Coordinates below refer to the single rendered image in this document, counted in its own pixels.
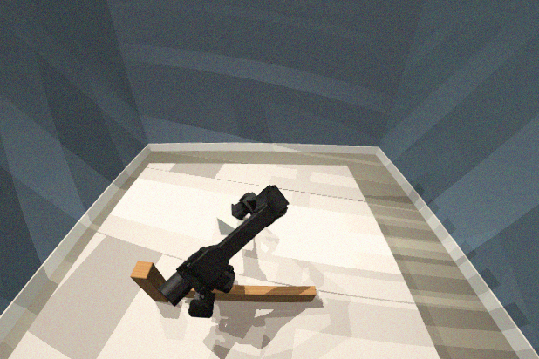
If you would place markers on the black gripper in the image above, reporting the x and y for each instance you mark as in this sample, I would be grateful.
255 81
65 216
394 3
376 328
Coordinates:
202 304

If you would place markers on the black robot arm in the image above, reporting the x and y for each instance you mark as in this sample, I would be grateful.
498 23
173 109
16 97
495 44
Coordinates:
209 267

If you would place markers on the brown wooden board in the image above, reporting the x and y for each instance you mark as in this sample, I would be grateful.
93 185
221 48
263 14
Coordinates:
267 294

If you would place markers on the wooden post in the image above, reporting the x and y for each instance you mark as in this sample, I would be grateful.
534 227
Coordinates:
148 277

